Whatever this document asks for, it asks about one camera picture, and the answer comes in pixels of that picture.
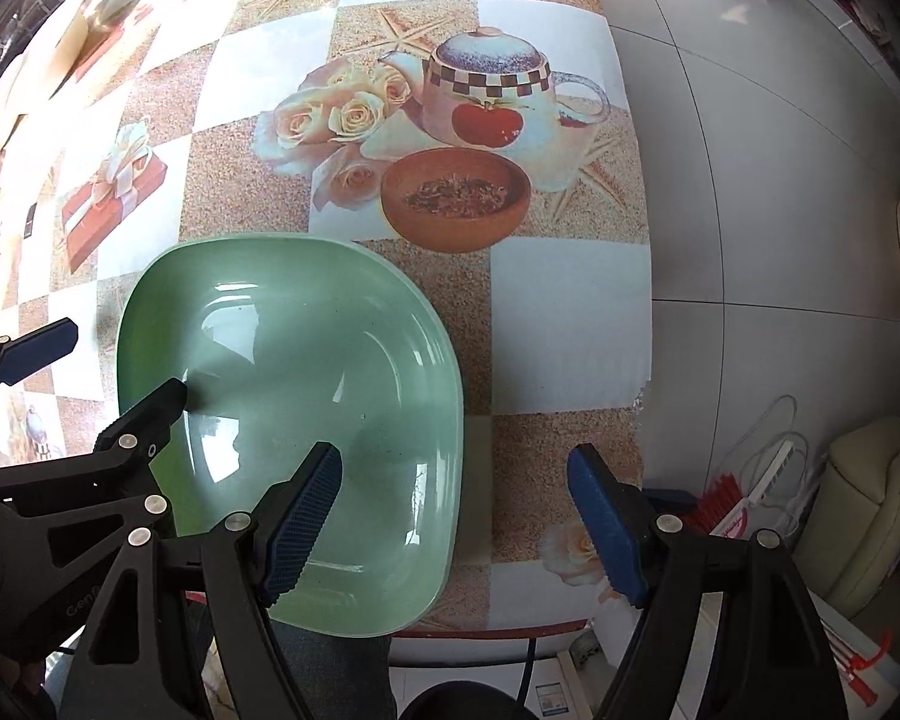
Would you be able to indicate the person's leg in jeans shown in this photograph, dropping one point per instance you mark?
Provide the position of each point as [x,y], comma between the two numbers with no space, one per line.
[330,667]

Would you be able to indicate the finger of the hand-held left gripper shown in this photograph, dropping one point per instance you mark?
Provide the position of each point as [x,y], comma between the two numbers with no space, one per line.
[37,349]
[146,420]

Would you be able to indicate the printed tablecloth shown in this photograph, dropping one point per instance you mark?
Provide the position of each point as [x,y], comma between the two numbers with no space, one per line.
[555,315]

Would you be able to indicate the red and white tool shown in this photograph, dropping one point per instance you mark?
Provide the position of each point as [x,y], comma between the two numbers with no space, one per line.
[862,664]

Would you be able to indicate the red brush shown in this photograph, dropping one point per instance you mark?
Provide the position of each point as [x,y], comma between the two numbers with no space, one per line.
[720,510]

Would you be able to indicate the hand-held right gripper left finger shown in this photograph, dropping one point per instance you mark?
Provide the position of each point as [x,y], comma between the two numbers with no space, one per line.
[304,525]

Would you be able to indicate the green bowl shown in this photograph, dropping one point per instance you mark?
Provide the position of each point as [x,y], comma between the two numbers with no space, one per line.
[307,360]

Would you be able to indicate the white plate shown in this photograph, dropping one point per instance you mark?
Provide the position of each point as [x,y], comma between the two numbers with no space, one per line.
[64,34]

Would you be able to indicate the dark red cabinet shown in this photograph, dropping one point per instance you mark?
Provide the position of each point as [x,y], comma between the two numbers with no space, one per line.
[870,0]

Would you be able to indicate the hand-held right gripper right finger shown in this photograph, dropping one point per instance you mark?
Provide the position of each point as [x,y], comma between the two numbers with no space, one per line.
[607,532]

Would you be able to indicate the cream sofa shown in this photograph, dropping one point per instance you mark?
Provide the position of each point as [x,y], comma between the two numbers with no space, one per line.
[870,502]

